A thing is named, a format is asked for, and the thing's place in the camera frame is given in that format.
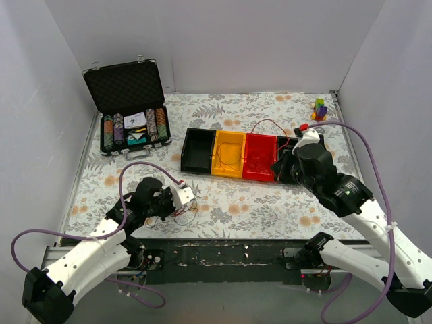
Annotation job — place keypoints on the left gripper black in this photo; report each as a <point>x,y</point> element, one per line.
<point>167,201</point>

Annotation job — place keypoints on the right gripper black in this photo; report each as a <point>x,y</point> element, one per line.
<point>287,165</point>

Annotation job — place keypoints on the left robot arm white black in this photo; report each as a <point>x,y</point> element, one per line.
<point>51,294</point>

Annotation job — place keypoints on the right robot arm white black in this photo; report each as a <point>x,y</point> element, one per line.
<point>357,209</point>

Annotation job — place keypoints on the right black bin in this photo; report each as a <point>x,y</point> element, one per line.
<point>284,143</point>

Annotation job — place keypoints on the black bin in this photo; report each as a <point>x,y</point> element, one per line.
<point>284,143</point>
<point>197,151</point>

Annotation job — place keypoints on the red bin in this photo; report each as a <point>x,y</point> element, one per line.
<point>260,154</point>

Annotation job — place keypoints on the yellow bin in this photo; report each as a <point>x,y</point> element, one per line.
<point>228,154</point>

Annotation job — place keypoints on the teal card box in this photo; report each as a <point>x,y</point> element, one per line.
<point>136,138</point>

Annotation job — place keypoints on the floral table mat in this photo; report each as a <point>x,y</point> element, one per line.
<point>225,208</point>

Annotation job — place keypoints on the left black bin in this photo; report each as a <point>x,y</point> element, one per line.
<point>197,151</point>

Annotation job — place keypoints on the colourful toy block train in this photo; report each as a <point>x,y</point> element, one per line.
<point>319,113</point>

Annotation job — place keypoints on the playing card deck white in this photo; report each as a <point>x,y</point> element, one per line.
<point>135,121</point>

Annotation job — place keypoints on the black poker chip case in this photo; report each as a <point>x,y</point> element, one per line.
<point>126,89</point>

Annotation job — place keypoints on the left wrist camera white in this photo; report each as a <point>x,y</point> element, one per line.
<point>182,196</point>

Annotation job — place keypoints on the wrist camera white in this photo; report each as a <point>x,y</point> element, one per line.
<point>182,196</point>
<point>306,135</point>

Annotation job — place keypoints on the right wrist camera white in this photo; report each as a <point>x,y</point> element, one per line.
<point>306,135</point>

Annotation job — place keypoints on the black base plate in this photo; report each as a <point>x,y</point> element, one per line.
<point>228,260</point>

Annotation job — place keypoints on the aluminium rail frame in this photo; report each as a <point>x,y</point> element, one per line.
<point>50,294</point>

